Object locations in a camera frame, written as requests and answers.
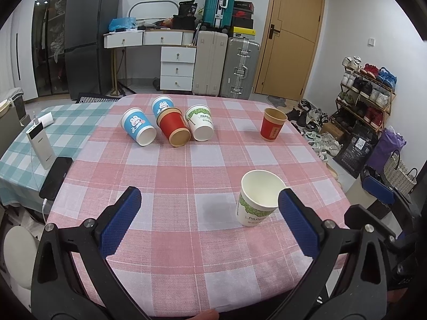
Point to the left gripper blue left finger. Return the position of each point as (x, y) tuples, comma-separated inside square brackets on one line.
[(71, 276)]

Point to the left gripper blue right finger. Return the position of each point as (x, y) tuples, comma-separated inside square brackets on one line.
[(347, 277)]

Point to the white green paper cup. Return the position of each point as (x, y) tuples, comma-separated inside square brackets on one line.
[(199, 120), (258, 198)]

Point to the front blue rabbit paper cup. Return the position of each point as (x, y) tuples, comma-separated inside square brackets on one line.
[(138, 127)]

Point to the blue rabbit paper cup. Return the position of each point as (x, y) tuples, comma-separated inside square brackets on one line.
[(138, 127), (160, 104)]

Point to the upright red paper cup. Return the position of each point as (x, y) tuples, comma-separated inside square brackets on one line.
[(273, 121)]

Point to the lying red paper cup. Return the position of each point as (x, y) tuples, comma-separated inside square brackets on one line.
[(173, 125)]

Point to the rear blue rabbit paper cup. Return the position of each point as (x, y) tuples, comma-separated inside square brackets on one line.
[(160, 104)]

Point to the lying white green paper cup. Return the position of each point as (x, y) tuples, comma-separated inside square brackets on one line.
[(199, 120)]

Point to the person's left hand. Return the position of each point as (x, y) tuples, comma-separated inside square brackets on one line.
[(210, 314)]

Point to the white round stool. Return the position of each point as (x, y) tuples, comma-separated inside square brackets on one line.
[(20, 250)]

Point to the woven basket bag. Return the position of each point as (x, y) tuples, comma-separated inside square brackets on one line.
[(397, 174)]

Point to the pink plaid tablecloth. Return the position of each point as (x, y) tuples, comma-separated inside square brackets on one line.
[(185, 251)]

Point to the black smartphone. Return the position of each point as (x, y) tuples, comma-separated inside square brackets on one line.
[(55, 178)]

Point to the purple bag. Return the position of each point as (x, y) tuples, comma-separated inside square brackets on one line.
[(389, 141)]

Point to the white power bank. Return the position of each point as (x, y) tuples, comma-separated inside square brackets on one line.
[(41, 146)]

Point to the teal plaid tablecloth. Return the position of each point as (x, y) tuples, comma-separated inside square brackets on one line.
[(22, 174)]

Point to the white paper roll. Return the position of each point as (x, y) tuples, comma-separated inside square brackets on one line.
[(47, 119)]

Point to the metal shoe rack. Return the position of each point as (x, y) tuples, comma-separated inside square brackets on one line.
[(362, 100)]

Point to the silver aluminium suitcase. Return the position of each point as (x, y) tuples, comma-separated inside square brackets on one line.
[(239, 68)]

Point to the white drawer desk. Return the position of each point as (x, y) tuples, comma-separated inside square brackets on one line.
[(165, 56)]

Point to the wooden door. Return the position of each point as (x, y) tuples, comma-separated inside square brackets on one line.
[(290, 41)]

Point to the blue plastic bag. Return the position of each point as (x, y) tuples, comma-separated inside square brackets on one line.
[(123, 24)]

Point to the beige suitcase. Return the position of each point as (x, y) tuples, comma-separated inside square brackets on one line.
[(209, 63)]

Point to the glass door display cabinet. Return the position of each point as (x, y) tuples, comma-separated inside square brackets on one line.
[(48, 47)]

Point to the dark grey refrigerator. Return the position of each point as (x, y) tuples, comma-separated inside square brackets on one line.
[(87, 61)]

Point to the black shoe boxes stack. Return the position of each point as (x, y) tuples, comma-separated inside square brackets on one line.
[(242, 22)]

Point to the black bag on desk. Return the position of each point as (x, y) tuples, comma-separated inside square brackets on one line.
[(185, 19)]

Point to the teal suitcase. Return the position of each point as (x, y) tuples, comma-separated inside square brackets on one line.
[(217, 14)]

